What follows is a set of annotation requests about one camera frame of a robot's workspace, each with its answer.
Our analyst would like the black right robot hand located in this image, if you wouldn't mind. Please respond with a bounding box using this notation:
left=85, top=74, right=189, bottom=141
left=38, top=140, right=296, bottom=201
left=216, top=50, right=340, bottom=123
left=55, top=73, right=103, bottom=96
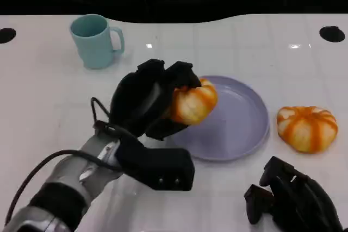
left=244, top=155, right=345, bottom=232

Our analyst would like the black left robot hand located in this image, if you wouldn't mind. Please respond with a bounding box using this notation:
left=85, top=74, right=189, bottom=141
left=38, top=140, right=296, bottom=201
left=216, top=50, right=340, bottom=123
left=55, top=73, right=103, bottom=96
left=108, top=58, right=203, bottom=141

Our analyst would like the orange white toy bread roll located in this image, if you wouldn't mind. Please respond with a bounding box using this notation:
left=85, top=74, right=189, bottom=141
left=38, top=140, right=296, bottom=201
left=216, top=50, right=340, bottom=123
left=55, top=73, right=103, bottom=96
left=169, top=78, right=219, bottom=126
left=276, top=105, right=339, bottom=154

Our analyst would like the pale green mug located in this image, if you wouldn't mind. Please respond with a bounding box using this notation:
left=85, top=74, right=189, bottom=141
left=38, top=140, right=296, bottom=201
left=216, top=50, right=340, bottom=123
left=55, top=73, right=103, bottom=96
left=70, top=14, right=126, bottom=70

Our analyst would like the lilac plate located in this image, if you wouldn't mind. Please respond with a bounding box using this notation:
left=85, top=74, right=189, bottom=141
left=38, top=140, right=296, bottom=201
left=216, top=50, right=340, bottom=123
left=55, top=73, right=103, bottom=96
left=166, top=75, right=270, bottom=162

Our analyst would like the short black looped cable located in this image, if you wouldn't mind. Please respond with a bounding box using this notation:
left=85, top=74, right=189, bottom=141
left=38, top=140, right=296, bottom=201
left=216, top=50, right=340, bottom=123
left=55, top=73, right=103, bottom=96
left=90, top=97, right=136, bottom=142

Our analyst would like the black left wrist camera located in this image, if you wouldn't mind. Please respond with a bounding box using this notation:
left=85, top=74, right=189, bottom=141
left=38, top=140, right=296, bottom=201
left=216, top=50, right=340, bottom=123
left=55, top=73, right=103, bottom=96
left=115, top=137, right=195, bottom=192

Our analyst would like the long black arm cable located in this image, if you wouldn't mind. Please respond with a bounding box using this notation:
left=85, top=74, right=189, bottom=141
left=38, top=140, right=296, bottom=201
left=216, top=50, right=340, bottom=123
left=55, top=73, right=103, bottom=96
left=4, top=149, right=125, bottom=227

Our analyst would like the black table cable hole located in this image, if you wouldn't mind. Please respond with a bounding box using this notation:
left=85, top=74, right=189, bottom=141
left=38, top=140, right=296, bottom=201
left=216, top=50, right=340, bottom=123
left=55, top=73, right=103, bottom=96
left=0, top=27, right=17, bottom=44
left=319, top=26, right=345, bottom=43

